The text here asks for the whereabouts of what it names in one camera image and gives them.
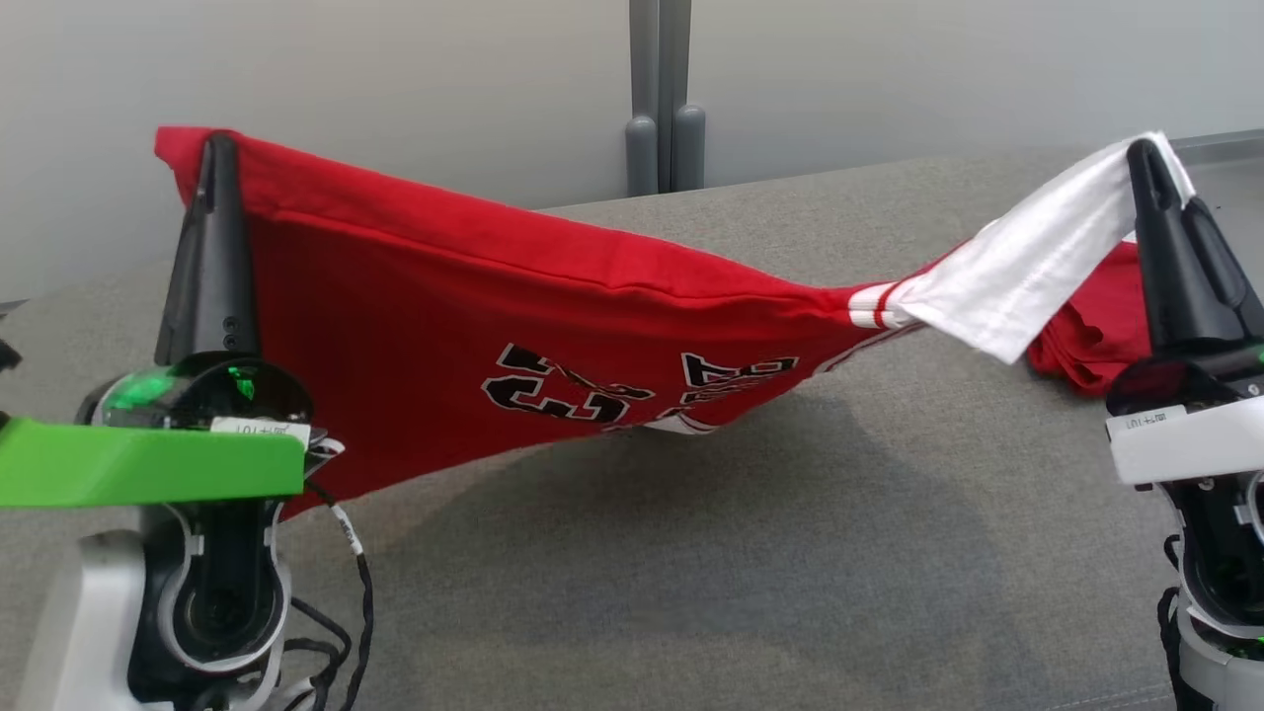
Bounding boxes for red shorts with white stripe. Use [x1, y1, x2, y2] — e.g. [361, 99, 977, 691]
[1027, 240, 1151, 398]

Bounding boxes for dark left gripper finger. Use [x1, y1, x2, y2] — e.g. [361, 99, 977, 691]
[202, 133, 264, 362]
[155, 133, 221, 362]

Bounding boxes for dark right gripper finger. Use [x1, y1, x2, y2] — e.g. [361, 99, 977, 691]
[1183, 197, 1264, 349]
[1128, 138, 1204, 353]

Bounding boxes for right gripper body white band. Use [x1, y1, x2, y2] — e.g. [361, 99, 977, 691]
[1104, 341, 1264, 487]

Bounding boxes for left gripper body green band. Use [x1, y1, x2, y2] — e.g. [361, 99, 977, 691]
[0, 354, 317, 510]

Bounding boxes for red jersey with white sleeves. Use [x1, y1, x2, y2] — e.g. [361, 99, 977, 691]
[153, 125, 1196, 519]

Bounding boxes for grey wall post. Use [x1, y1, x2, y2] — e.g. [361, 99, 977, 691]
[624, 0, 708, 197]

